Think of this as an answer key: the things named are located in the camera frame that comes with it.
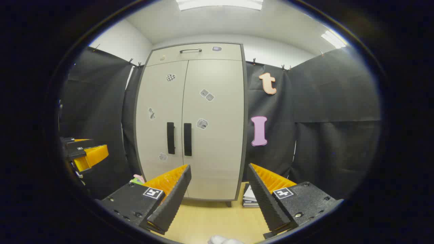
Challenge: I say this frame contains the small ceiling light panel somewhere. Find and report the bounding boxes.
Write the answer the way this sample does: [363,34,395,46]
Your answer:
[320,30,347,49]

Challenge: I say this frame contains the stack of books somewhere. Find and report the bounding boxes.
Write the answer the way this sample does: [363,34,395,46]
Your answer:
[242,183,261,208]

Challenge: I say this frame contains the black backdrop cloth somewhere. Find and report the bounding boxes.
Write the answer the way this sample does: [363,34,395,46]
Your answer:
[242,46,382,200]
[59,46,144,200]

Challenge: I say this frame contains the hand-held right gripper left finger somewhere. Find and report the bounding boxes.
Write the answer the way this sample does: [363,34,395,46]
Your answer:
[97,164,192,235]

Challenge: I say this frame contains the grey double-door shoe cabinet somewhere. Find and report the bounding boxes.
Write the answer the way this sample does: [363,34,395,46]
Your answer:
[134,42,248,208]

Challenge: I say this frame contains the grey cabinet door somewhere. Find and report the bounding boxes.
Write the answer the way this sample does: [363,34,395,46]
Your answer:
[182,59,245,201]
[135,60,189,199]

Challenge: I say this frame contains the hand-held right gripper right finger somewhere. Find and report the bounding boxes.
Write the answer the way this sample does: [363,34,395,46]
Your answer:
[246,163,343,239]

